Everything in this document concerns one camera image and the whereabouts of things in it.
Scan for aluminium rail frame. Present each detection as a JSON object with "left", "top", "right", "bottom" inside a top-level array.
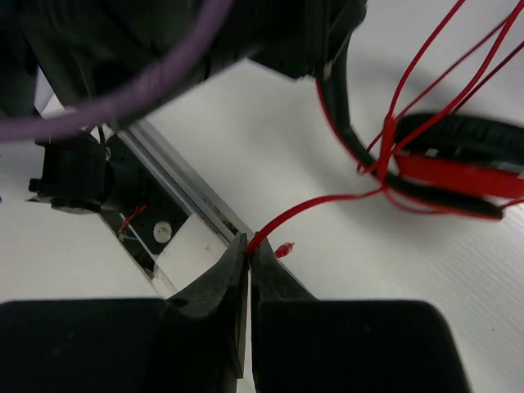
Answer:
[{"left": 117, "top": 120, "right": 254, "bottom": 244}]

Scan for red headphone cable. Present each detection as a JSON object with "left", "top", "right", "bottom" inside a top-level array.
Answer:
[{"left": 245, "top": 0, "right": 524, "bottom": 260}]

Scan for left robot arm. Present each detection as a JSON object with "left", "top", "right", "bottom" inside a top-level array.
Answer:
[{"left": 1, "top": 1, "right": 367, "bottom": 117}]

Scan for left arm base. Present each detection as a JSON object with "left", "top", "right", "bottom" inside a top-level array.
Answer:
[{"left": 29, "top": 133, "right": 191, "bottom": 279}]

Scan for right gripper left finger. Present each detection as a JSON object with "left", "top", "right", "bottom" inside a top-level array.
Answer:
[{"left": 1, "top": 235, "right": 248, "bottom": 392}]

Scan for red black headphones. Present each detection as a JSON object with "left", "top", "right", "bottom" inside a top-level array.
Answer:
[{"left": 316, "top": 1, "right": 523, "bottom": 220}]

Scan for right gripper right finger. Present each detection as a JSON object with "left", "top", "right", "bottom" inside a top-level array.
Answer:
[{"left": 250, "top": 242, "right": 471, "bottom": 392}]

